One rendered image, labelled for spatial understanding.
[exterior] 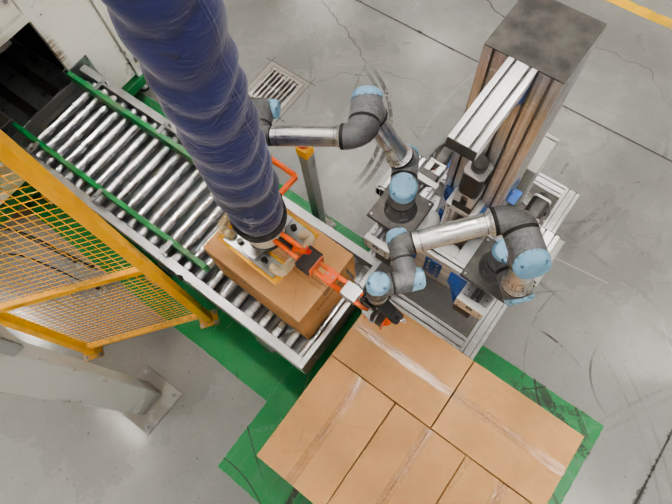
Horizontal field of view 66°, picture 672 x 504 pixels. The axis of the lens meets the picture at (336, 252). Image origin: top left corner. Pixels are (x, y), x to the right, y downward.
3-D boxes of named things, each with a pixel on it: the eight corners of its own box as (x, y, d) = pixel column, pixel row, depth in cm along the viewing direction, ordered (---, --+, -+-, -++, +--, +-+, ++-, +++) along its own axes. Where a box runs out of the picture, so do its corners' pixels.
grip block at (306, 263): (294, 266, 212) (292, 261, 206) (309, 248, 214) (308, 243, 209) (310, 278, 210) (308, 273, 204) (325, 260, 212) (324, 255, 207)
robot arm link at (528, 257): (523, 269, 212) (542, 219, 162) (534, 304, 207) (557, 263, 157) (493, 276, 214) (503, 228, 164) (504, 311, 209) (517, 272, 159)
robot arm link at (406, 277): (419, 253, 172) (387, 259, 171) (428, 285, 168) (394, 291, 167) (417, 261, 179) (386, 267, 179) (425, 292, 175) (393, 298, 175)
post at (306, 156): (314, 227, 351) (294, 146, 257) (320, 220, 352) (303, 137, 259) (322, 233, 349) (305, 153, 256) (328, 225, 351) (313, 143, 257)
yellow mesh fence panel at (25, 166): (84, 361, 327) (-339, 226, 131) (83, 346, 331) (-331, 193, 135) (219, 323, 331) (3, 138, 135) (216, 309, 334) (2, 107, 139)
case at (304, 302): (223, 273, 284) (202, 247, 247) (271, 220, 294) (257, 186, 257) (308, 340, 268) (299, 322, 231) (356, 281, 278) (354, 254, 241)
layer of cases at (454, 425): (270, 455, 287) (256, 455, 250) (375, 312, 313) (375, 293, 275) (457, 610, 257) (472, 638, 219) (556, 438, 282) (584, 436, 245)
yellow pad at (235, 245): (218, 240, 229) (215, 235, 224) (233, 223, 231) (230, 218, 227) (275, 285, 220) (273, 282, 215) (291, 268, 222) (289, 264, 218)
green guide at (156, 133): (72, 82, 337) (65, 72, 328) (84, 71, 339) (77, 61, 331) (261, 211, 296) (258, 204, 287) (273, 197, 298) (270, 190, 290)
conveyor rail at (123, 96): (93, 88, 353) (78, 69, 335) (98, 83, 354) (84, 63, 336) (372, 277, 293) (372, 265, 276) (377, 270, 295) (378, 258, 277)
